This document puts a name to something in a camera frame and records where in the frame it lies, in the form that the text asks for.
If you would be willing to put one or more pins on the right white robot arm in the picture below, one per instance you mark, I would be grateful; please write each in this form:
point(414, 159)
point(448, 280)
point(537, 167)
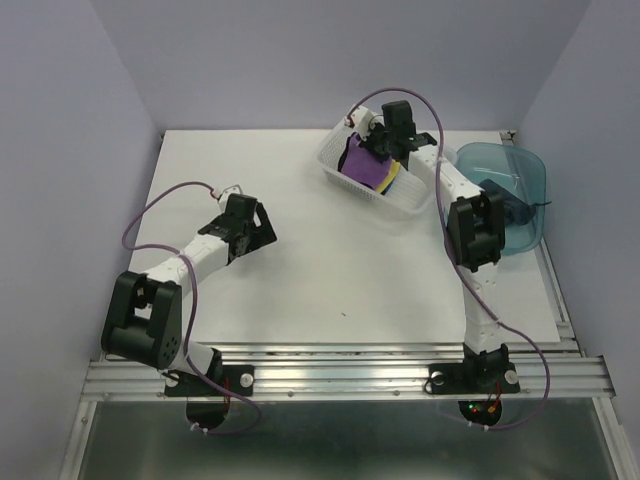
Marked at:
point(472, 223)

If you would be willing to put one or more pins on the dark grey towel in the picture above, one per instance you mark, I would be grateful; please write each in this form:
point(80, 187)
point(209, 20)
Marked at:
point(516, 211)

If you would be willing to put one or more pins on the purple and grey towel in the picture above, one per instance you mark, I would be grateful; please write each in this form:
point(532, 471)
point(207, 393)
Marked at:
point(360, 166)

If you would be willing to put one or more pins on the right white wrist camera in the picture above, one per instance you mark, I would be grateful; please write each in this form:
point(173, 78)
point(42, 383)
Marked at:
point(361, 121)

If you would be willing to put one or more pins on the blue and grey towel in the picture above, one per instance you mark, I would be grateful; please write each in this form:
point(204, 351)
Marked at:
point(390, 187)

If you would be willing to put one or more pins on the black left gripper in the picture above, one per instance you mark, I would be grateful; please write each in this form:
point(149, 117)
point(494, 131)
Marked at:
point(263, 234)

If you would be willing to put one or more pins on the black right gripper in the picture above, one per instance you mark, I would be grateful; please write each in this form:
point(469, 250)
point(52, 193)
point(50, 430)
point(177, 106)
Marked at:
point(366, 144)

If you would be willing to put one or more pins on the aluminium mounting rail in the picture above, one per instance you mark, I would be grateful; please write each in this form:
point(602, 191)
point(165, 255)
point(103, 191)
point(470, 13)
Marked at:
point(325, 372)

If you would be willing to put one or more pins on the yellow and grey towel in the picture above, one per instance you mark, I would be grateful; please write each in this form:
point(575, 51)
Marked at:
point(395, 168)

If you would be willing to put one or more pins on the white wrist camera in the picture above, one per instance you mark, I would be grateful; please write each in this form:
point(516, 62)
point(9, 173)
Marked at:
point(225, 193)
point(361, 121)

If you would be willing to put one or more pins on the teal translucent plastic bin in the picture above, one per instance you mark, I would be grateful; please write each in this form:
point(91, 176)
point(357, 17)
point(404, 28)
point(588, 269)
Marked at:
point(520, 172)

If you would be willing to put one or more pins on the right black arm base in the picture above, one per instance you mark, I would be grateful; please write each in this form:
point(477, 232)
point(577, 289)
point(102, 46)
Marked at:
point(479, 390)

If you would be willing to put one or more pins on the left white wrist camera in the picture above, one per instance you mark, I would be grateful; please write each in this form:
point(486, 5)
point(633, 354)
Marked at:
point(225, 193)

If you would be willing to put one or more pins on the white perforated plastic basket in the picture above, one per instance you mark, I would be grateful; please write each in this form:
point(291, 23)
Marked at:
point(408, 196)

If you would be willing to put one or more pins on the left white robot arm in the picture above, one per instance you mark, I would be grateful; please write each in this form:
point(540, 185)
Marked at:
point(144, 320)

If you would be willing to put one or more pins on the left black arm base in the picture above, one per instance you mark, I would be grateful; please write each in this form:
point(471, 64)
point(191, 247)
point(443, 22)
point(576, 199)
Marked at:
point(208, 403)

